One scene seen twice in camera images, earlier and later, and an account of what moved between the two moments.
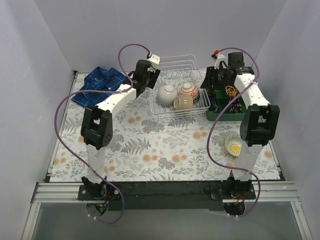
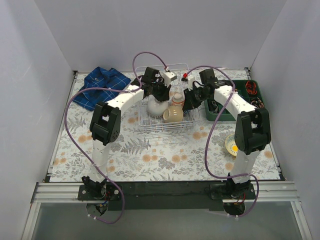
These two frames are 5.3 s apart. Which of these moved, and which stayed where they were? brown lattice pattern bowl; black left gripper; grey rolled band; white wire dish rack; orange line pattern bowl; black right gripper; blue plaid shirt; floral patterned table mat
Moved: white wire dish rack; black right gripper; orange line pattern bowl; brown lattice pattern bowl; black left gripper
Stayed: grey rolled band; floral patterned table mat; blue plaid shirt
